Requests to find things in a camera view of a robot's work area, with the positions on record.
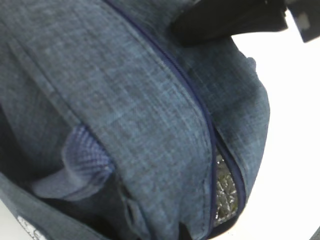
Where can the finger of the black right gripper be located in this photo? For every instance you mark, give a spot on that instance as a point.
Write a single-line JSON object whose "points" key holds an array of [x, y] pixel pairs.
{"points": [[209, 20]]}

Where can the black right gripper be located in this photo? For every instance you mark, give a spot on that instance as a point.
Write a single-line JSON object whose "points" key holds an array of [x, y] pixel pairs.
{"points": [[306, 16]]}

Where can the dark blue lunch bag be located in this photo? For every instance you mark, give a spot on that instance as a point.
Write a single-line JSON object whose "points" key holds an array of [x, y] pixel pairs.
{"points": [[110, 130]]}

